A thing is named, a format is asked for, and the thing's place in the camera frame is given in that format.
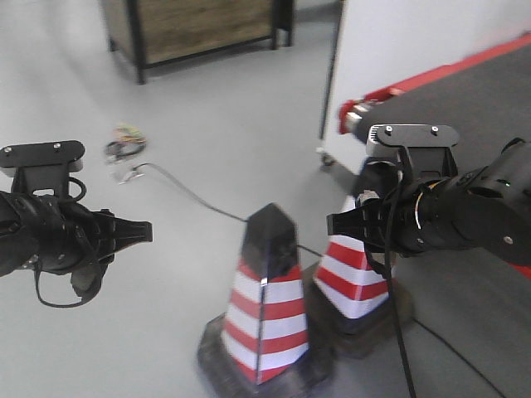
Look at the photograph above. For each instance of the dark brake pad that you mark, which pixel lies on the dark brake pad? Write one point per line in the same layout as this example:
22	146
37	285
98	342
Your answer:
366	196
87	282

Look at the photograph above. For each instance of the red white traffic cone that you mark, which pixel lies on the red white traffic cone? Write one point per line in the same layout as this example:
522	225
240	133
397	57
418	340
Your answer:
264	344

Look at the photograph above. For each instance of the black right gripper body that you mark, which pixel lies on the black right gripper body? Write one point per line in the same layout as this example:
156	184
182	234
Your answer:
429	214

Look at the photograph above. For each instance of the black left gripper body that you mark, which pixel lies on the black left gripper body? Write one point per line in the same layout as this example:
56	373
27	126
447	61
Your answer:
63	235

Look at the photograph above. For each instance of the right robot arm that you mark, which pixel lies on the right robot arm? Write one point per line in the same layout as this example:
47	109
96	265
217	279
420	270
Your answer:
486	208

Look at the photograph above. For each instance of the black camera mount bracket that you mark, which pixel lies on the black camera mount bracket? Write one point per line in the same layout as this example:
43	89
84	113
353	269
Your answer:
42	166

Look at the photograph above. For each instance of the black frame wooden bench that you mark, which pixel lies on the black frame wooden bench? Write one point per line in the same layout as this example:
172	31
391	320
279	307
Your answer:
153	33

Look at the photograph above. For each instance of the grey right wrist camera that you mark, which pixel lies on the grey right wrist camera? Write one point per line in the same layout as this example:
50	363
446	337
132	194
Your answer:
374	147

